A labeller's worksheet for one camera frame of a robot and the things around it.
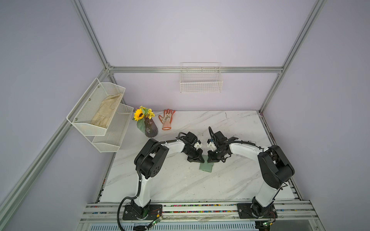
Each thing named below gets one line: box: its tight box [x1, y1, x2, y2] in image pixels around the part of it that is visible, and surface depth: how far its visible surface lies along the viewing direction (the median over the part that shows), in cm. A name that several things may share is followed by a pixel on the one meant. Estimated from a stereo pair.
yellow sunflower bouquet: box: [132, 105, 156, 127], surface depth 87 cm
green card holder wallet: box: [198, 154, 214, 173], surface depth 92 cm
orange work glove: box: [158, 108, 176, 131], surface depth 116 cm
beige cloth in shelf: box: [90, 92, 123, 129], surface depth 80 cm
